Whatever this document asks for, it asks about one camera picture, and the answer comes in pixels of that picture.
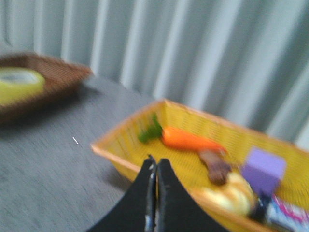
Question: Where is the white pleated curtain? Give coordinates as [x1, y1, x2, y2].
[0, 0, 309, 149]

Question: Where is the brown toy figure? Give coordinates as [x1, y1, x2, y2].
[198, 150, 232, 186]

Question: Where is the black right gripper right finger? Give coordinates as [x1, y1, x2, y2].
[157, 159, 228, 232]

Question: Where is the cream toy bread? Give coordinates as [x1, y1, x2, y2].
[202, 173, 255, 216]

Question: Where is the purple cube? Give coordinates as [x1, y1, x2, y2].
[241, 147, 287, 196]

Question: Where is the yellow-green tape roll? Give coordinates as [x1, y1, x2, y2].
[0, 67, 45, 106]

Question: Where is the brown wicker basket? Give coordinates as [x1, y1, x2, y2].
[0, 53, 93, 124]

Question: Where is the yellow wicker basket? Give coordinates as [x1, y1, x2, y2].
[92, 100, 309, 232]

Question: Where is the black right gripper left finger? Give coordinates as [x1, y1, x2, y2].
[88, 155, 157, 232]

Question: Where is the colourful wrapped packet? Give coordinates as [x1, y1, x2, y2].
[249, 194, 309, 232]

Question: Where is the orange toy carrot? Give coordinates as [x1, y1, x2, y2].
[138, 114, 227, 153]

